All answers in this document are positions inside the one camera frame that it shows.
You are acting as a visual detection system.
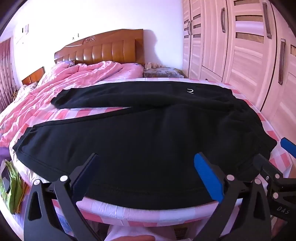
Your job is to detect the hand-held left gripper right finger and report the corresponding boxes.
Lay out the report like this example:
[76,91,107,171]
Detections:
[192,152,272,241]

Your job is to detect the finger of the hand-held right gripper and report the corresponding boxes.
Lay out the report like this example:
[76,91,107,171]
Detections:
[280,138,296,154]
[253,154,285,184]

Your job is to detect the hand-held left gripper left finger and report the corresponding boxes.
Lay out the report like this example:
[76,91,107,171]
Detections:
[23,153,109,241]

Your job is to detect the black pants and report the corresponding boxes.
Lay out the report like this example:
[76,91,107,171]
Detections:
[13,81,278,210]

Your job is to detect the bed with pink checkered sheet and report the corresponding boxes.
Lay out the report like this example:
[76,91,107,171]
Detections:
[0,77,296,241]

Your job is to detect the green bag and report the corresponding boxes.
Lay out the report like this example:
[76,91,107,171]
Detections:
[0,160,28,215]

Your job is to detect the person's white garment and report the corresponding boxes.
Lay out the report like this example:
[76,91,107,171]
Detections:
[107,226,175,241]

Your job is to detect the pink quilt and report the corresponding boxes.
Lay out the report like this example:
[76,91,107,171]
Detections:
[0,61,144,149]

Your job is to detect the light wooden wardrobe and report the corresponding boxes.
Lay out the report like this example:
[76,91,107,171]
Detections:
[182,0,296,139]

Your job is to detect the wooden headboard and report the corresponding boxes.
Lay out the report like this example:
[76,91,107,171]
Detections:
[54,29,145,66]
[21,66,46,86]

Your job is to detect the cloth-covered nightstand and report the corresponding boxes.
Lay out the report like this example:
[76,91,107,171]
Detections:
[142,67,187,79]

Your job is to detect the pink patterned curtain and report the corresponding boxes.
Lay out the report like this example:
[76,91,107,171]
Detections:
[0,38,17,112]

